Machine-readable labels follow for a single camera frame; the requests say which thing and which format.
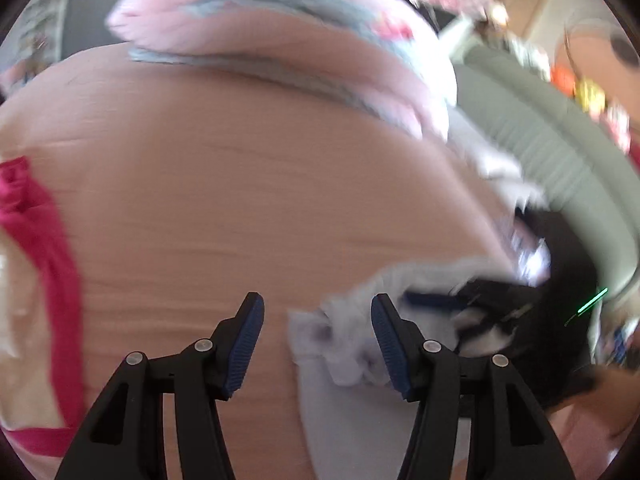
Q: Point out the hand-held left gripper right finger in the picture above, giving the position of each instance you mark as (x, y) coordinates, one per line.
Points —
(387, 345)

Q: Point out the pink bed sheet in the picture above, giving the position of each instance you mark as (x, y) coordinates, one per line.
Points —
(250, 185)

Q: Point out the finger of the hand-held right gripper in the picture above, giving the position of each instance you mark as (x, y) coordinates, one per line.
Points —
(435, 300)

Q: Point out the grey-green padded headboard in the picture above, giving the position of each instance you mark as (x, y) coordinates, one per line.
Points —
(540, 125)

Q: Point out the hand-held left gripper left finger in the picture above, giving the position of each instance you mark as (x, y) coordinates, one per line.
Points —
(245, 345)

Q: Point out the colourful toys cluster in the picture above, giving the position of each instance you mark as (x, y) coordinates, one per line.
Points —
(595, 95)

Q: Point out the magenta and cream garment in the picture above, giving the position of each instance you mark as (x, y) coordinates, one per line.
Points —
(45, 260)

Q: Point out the white and blue garment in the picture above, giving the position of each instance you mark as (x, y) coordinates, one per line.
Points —
(495, 165)

